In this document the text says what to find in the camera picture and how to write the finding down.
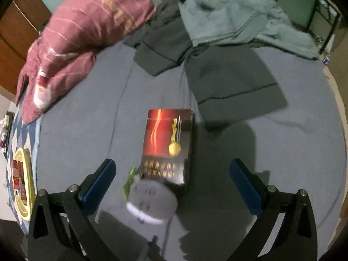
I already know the green wrapper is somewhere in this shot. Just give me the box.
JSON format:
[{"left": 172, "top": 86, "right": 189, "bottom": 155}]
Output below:
[{"left": 123, "top": 166, "right": 140, "bottom": 202}]

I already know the grey green hoodie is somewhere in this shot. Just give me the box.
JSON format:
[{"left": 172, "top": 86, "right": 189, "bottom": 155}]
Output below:
[{"left": 177, "top": 0, "right": 320, "bottom": 60}]

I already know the dark grey garment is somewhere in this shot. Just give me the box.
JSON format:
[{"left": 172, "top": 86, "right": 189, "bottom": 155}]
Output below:
[{"left": 124, "top": 0, "right": 289, "bottom": 131}]

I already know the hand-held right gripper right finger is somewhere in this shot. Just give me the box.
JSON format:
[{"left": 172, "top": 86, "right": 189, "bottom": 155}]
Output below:
[{"left": 229, "top": 158, "right": 318, "bottom": 261}]

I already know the wooden desk with black legs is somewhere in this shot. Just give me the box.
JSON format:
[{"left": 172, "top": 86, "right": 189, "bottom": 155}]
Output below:
[{"left": 255, "top": 0, "right": 343, "bottom": 55}]

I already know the black red cigarette pack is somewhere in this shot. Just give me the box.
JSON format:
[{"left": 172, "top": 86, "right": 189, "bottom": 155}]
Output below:
[{"left": 136, "top": 109, "right": 194, "bottom": 188}]

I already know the yellow plastic basin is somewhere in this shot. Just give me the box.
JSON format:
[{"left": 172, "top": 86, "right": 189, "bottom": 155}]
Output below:
[{"left": 13, "top": 147, "right": 37, "bottom": 221}]

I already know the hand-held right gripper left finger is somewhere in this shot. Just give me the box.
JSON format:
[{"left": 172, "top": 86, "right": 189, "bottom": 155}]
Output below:
[{"left": 27, "top": 158, "right": 117, "bottom": 261}]

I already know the pink checked quilt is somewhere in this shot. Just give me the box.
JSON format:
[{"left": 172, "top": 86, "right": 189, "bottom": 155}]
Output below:
[{"left": 15, "top": 0, "right": 157, "bottom": 125}]

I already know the grey bed sheet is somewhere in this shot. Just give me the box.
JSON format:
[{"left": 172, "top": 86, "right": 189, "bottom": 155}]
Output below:
[{"left": 27, "top": 39, "right": 343, "bottom": 261}]

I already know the white red cigarette pack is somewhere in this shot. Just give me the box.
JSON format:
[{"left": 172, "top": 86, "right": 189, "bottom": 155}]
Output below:
[{"left": 18, "top": 185, "right": 28, "bottom": 206}]

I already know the wooden wardrobe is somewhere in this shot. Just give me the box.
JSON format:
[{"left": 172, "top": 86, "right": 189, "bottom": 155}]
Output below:
[{"left": 0, "top": 0, "right": 53, "bottom": 96}]

